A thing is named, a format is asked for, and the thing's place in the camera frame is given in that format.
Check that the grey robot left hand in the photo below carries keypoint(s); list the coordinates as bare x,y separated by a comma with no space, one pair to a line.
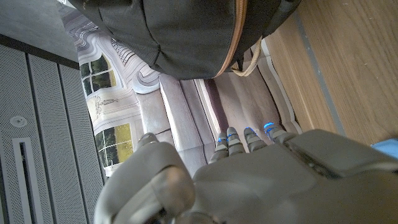
264,186

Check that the round white ceiling sensor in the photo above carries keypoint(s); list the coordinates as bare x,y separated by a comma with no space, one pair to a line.
18,121

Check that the white ceiling slot vent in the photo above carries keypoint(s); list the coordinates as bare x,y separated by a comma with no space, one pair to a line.
26,186

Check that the black backpack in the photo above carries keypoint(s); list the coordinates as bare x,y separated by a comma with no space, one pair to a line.
186,31

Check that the printed sofa room backdrop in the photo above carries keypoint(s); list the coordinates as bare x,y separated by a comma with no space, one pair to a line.
186,109

